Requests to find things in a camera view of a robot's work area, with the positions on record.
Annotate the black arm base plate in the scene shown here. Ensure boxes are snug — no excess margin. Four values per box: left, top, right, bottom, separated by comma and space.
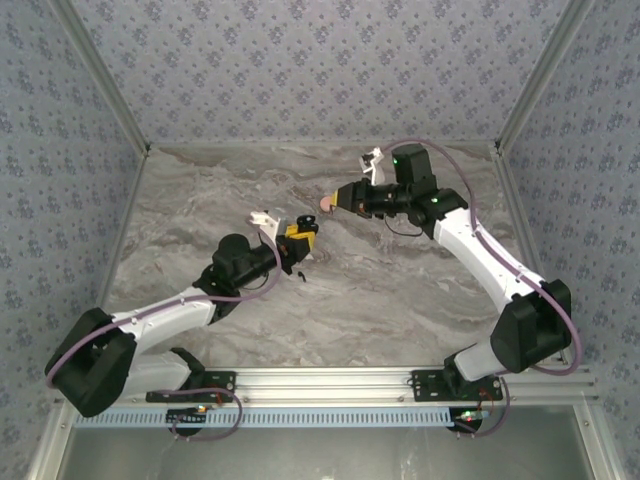
145, 368, 238, 404
410, 368, 504, 404

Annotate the controller board with LED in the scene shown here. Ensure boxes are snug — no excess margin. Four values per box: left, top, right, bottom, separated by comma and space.
447, 407, 489, 434
166, 405, 210, 435

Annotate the aluminium side rail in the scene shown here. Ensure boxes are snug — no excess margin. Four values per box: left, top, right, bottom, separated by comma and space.
92, 149, 151, 321
492, 144, 574, 366

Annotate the slotted pale blue cable duct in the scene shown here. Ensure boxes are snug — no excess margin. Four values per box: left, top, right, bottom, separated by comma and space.
73, 405, 464, 429

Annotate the aluminium mounting rail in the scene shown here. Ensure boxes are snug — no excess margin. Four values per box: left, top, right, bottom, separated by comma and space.
119, 366, 600, 405

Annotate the aluminium frame post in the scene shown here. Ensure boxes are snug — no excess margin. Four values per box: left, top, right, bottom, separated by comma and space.
493, 0, 600, 151
48, 0, 152, 157

